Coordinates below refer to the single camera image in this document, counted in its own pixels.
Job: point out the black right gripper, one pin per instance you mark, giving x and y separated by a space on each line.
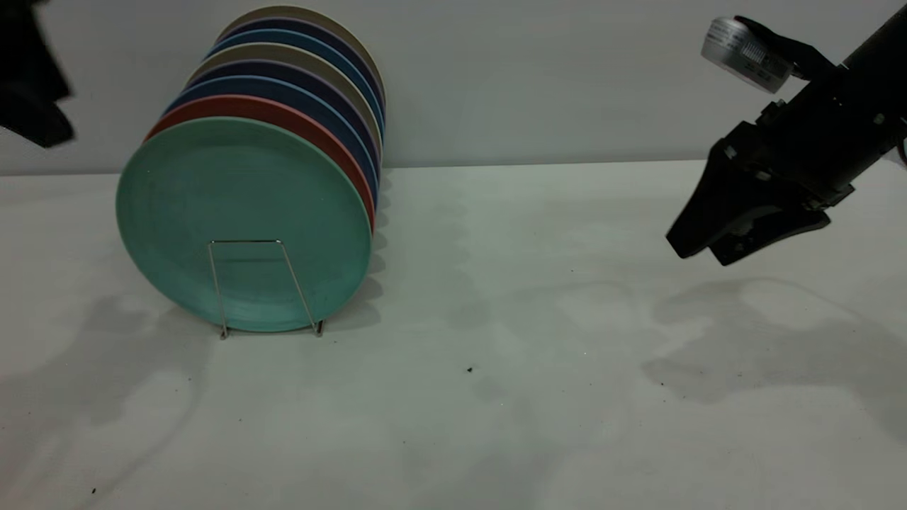
822 134

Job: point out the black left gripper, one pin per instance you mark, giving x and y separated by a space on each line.
25 49

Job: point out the green round plate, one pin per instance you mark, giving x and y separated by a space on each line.
241 212

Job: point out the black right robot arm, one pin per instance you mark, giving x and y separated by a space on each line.
882 35

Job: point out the pink round plate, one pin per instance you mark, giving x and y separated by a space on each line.
290 111

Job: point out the teal blue round plate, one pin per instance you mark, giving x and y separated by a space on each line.
312 40

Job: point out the dark navy plate lilac rim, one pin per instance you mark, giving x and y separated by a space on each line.
315 27
322 82

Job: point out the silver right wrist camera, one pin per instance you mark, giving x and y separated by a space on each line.
744 51

